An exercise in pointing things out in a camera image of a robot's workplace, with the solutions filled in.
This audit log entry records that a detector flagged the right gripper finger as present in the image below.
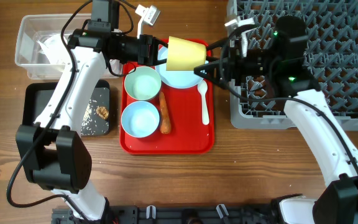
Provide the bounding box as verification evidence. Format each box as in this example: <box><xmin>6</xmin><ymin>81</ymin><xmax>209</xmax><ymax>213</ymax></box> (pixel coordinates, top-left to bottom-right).
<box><xmin>193</xmin><ymin>58</ymin><xmax>236</xmax><ymax>90</ymax></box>
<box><xmin>206</xmin><ymin>37</ymin><xmax>238</xmax><ymax>61</ymax></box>

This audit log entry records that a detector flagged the yellow cup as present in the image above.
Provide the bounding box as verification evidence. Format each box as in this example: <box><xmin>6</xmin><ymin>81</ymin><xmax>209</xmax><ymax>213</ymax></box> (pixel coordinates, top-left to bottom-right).
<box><xmin>166</xmin><ymin>36</ymin><xmax>206</xmax><ymax>71</ymax></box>

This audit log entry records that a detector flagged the light blue plate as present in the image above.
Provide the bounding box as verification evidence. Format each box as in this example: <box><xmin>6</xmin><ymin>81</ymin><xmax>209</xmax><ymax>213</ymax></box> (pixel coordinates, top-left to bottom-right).
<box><xmin>154</xmin><ymin>46</ymin><xmax>210</xmax><ymax>90</ymax></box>

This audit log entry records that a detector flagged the green bowl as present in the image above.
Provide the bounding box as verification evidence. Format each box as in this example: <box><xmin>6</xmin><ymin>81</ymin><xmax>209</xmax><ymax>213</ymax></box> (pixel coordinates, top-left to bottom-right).
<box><xmin>124</xmin><ymin>66</ymin><xmax>162</xmax><ymax>101</ymax></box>

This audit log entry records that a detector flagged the blue bowl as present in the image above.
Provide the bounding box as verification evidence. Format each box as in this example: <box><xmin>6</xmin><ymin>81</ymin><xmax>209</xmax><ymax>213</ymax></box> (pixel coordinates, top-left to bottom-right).
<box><xmin>121</xmin><ymin>101</ymin><xmax>160</xmax><ymax>138</ymax></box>

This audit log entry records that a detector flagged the brown food scrap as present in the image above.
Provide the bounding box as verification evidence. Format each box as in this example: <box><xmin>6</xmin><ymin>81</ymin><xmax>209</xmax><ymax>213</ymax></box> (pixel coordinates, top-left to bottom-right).
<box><xmin>96</xmin><ymin>106</ymin><xmax>109</xmax><ymax>120</ymax></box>

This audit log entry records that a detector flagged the white tissue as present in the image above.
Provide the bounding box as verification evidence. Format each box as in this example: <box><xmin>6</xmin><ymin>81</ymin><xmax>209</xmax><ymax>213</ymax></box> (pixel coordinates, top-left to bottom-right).
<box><xmin>37</xmin><ymin>34</ymin><xmax>71</xmax><ymax>64</ymax></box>

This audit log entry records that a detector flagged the white rice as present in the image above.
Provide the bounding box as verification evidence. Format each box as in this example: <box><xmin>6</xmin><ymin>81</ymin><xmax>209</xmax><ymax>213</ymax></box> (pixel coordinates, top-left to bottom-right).
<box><xmin>81</xmin><ymin>99</ymin><xmax>97</xmax><ymax>136</ymax></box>

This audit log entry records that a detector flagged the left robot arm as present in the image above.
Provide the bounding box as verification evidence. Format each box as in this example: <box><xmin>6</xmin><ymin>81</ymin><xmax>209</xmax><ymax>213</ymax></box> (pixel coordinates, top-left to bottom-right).
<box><xmin>16</xmin><ymin>1</ymin><xmax>162</xmax><ymax>223</ymax></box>

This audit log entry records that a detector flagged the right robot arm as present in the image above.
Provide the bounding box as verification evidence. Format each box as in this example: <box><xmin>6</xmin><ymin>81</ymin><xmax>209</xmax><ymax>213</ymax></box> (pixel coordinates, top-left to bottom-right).
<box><xmin>194</xmin><ymin>16</ymin><xmax>358</xmax><ymax>223</ymax></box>

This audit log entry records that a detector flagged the grey dishwasher rack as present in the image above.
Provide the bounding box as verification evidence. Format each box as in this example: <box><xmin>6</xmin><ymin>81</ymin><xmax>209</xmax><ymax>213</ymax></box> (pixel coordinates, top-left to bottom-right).
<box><xmin>226</xmin><ymin>0</ymin><xmax>358</xmax><ymax>131</ymax></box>

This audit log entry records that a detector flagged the black waste tray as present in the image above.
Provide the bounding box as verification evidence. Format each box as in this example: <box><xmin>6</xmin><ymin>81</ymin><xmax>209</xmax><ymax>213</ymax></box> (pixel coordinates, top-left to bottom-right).
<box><xmin>22</xmin><ymin>80</ymin><xmax>110</xmax><ymax>136</ymax></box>

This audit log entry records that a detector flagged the white plastic spoon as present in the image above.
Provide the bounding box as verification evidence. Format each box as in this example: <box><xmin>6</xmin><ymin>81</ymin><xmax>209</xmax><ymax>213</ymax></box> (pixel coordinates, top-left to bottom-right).
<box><xmin>197</xmin><ymin>80</ymin><xmax>209</xmax><ymax>125</ymax></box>

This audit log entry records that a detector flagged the orange carrot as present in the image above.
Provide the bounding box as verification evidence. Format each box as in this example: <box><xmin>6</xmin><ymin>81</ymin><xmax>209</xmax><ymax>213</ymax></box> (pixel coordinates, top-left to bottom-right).
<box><xmin>159</xmin><ymin>91</ymin><xmax>172</xmax><ymax>134</ymax></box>

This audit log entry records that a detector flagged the clear plastic bin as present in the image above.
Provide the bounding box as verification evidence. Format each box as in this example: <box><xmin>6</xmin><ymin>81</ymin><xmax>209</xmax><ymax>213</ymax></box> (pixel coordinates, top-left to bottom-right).
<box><xmin>14</xmin><ymin>13</ymin><xmax>124</xmax><ymax>80</ymax></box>

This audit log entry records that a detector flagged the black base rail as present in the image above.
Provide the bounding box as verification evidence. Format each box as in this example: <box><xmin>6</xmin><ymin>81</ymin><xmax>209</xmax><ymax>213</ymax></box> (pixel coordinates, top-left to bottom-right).
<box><xmin>51</xmin><ymin>204</ymin><xmax>328</xmax><ymax>224</ymax></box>

